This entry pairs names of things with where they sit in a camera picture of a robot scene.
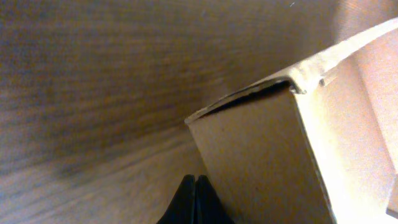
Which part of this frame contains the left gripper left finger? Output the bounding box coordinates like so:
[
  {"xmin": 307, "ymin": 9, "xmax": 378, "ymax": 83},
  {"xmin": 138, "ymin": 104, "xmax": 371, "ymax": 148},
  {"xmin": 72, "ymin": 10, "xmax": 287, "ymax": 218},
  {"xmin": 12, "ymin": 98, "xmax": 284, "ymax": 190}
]
[{"xmin": 157, "ymin": 174, "xmax": 195, "ymax": 224}]

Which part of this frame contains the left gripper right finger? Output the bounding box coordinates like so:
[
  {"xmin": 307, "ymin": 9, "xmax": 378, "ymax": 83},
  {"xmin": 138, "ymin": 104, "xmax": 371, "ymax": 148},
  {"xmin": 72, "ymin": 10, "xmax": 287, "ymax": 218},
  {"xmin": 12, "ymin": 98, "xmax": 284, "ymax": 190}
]
[{"xmin": 195, "ymin": 175, "xmax": 234, "ymax": 224}]

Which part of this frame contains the brown cardboard box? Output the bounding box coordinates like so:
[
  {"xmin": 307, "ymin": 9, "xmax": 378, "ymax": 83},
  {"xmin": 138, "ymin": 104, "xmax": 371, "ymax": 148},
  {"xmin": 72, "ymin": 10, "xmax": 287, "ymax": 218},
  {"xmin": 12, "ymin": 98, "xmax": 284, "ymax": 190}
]
[{"xmin": 185, "ymin": 19, "xmax": 397, "ymax": 223}]

